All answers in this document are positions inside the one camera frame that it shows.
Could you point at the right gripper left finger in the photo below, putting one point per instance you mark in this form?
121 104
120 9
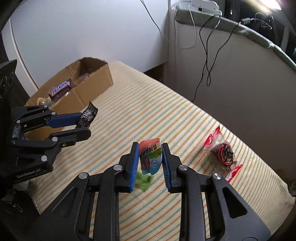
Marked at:
88 208

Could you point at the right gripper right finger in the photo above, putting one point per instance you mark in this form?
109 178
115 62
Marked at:
211 209

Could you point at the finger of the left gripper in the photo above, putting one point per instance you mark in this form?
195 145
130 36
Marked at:
34 158
40 115

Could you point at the brown pudding cup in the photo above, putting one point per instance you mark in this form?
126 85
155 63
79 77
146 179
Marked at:
43 101

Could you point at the Snickers chocolate bar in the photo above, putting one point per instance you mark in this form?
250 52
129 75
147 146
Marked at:
57 92

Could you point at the black candy wrapper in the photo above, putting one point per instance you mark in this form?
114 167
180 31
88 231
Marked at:
88 116

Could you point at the red date snack packet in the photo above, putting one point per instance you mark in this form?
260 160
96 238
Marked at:
222 155

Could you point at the light green candy packet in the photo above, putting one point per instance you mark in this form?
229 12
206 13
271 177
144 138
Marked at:
143 182

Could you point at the red jelly cup snack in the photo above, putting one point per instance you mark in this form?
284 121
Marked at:
150 154

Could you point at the brown cardboard box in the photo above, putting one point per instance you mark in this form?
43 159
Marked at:
91 77

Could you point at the striped yellow tablecloth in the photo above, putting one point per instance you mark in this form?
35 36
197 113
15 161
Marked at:
137 108

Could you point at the white power strip box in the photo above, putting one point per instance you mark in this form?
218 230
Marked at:
210 7

